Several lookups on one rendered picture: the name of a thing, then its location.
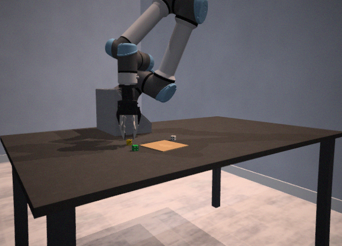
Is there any orange flat mat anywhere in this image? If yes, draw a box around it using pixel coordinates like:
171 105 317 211
140 140 189 152

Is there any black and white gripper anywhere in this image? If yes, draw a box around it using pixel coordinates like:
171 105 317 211
116 84 141 140

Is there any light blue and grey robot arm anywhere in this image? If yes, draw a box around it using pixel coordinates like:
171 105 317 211
105 0 208 102

